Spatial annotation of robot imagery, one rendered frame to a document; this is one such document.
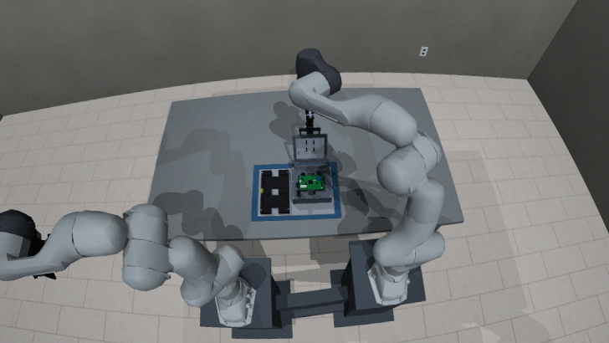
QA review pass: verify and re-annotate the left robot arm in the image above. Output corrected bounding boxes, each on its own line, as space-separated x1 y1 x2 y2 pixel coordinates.
0 203 257 327

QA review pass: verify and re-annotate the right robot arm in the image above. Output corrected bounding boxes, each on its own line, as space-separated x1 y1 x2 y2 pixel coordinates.
289 49 445 305

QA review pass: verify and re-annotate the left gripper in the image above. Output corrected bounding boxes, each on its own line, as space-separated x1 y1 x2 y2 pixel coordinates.
28 234 56 279

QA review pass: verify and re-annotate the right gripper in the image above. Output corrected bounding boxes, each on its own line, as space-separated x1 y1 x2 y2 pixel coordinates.
305 110 314 135

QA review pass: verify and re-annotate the green circuit board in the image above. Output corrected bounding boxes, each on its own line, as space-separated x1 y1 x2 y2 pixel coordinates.
299 175 324 190

